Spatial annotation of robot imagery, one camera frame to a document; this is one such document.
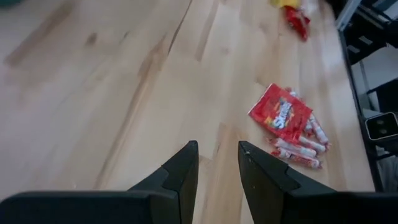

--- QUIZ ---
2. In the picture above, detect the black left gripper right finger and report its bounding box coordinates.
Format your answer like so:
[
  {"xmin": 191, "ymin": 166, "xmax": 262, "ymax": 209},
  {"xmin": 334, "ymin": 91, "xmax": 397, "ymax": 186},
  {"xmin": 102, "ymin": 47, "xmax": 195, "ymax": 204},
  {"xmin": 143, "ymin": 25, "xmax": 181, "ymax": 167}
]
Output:
[{"xmin": 238, "ymin": 141, "xmax": 398, "ymax": 224}]

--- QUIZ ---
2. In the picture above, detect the Smarties candy roll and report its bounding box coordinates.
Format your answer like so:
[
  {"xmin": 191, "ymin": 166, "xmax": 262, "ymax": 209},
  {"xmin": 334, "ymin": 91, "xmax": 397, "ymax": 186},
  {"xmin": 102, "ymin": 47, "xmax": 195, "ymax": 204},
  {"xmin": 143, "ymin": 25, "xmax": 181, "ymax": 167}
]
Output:
[
  {"xmin": 297, "ymin": 135, "xmax": 327, "ymax": 153},
  {"xmin": 306, "ymin": 113, "xmax": 331, "ymax": 147},
  {"xmin": 270, "ymin": 148, "xmax": 323, "ymax": 170},
  {"xmin": 267, "ymin": 138, "xmax": 318, "ymax": 158}
]

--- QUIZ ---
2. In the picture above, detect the red Skittles candy pack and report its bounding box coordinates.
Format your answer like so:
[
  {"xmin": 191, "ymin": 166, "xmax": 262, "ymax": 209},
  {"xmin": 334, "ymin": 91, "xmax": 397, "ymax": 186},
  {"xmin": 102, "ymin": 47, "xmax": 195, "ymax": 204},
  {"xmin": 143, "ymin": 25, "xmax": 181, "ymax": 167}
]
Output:
[
  {"xmin": 248, "ymin": 83, "xmax": 313, "ymax": 144},
  {"xmin": 283, "ymin": 5, "xmax": 312, "ymax": 42}
]

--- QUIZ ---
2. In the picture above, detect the black aluminium table frame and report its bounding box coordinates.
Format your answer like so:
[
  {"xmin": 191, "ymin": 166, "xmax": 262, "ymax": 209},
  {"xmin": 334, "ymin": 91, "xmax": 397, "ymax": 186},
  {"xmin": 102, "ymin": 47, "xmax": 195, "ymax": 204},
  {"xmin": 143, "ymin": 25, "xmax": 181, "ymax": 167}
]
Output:
[{"xmin": 326, "ymin": 0, "xmax": 398, "ymax": 192}]

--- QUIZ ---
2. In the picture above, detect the yellow Sour Patch candy pack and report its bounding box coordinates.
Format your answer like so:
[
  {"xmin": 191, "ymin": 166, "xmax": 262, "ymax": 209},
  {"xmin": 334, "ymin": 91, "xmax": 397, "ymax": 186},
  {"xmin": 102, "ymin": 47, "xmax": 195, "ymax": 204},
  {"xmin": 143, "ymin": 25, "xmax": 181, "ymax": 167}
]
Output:
[{"xmin": 269, "ymin": 0, "xmax": 301, "ymax": 9}]

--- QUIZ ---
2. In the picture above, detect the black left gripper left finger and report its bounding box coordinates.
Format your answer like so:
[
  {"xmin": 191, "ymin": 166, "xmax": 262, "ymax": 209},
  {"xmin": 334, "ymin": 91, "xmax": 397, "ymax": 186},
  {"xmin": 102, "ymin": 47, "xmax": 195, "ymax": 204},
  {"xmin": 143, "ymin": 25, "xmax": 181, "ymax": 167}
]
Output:
[{"xmin": 0, "ymin": 140, "xmax": 199, "ymax": 224}]

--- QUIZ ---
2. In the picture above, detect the table-level camera box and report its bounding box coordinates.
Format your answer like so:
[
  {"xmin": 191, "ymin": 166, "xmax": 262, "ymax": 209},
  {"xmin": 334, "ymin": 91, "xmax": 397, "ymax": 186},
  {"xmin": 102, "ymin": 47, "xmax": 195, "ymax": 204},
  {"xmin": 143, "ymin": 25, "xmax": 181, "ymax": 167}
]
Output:
[{"xmin": 364, "ymin": 111, "xmax": 398, "ymax": 141}]

